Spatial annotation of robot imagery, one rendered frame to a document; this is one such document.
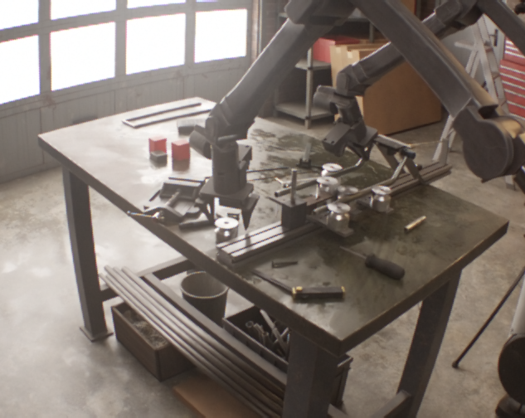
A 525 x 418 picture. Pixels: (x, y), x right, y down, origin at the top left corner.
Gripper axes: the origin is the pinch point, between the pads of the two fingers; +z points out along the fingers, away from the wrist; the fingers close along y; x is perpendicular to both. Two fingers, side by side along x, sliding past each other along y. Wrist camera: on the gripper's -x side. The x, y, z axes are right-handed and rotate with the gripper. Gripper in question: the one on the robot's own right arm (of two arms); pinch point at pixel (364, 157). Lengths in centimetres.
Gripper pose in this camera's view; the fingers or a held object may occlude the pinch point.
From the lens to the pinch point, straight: 155.2
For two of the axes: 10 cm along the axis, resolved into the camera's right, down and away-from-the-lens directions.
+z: 3.6, 6.5, 6.7
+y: 6.5, 3.4, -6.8
